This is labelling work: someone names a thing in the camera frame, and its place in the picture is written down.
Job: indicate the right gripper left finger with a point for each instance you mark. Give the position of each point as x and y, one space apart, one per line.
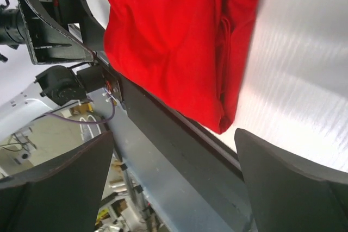
61 194

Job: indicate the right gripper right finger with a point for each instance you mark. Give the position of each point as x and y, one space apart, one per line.
288 192

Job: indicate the red t shirt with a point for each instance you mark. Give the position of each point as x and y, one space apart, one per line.
190 54

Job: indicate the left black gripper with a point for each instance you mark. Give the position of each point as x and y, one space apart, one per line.
42 25

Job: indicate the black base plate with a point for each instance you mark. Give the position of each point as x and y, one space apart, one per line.
190 178

